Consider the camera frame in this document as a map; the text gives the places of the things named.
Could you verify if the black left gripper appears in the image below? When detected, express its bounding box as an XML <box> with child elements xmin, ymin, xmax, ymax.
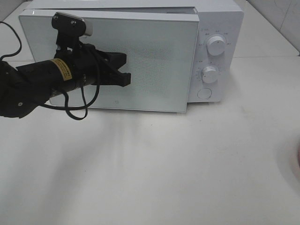
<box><xmin>46</xmin><ymin>32</ymin><xmax>131</xmax><ymax>91</ymax></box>

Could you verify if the round door release button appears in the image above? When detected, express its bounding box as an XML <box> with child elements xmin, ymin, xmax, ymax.
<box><xmin>197</xmin><ymin>88</ymin><xmax>212</xmax><ymax>99</ymax></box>

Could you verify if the white microwave knob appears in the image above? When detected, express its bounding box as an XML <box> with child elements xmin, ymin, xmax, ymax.
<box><xmin>206</xmin><ymin>34</ymin><xmax>226</xmax><ymax>56</ymax></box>
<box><xmin>201</xmin><ymin>66</ymin><xmax>219</xmax><ymax>83</ymax></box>

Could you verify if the pink round plate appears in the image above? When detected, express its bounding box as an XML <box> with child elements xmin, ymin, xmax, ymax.
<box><xmin>297</xmin><ymin>146</ymin><xmax>300</xmax><ymax>167</ymax></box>

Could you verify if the white microwave door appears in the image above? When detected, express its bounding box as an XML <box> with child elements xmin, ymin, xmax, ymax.
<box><xmin>66</xmin><ymin>10</ymin><xmax>199</xmax><ymax>113</ymax></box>

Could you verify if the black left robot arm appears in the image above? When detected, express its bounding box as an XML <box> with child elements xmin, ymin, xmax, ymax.
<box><xmin>0</xmin><ymin>32</ymin><xmax>131</xmax><ymax>120</ymax></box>

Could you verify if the white microwave oven body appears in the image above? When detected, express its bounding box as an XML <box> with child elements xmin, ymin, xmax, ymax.
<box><xmin>19</xmin><ymin>0</ymin><xmax>244</xmax><ymax>104</ymax></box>

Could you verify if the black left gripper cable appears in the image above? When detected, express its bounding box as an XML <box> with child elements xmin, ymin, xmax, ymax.
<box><xmin>0</xmin><ymin>21</ymin><xmax>101</xmax><ymax>120</ymax></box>

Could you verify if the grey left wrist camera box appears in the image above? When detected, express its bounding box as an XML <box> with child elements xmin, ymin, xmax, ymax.
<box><xmin>52</xmin><ymin>12</ymin><xmax>93</xmax><ymax>37</ymax></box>

